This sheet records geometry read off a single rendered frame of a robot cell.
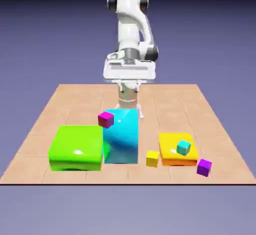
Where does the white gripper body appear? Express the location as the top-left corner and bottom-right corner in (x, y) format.
(103, 58), (157, 84)

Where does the small magenta cube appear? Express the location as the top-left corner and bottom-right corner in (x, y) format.
(97, 111), (115, 129)

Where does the small yellow cube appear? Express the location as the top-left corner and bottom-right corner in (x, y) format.
(145, 150), (160, 168)

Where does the small teal cube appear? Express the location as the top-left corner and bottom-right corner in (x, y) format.
(176, 139), (192, 157)

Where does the small purple cube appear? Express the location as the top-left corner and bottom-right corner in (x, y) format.
(196, 158), (213, 178)

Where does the large cyan box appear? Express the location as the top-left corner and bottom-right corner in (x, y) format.
(102, 108), (139, 165)

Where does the large yellow box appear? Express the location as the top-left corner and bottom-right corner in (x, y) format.
(158, 132), (199, 167)

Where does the large green box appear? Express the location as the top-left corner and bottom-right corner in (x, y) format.
(47, 125), (104, 172)

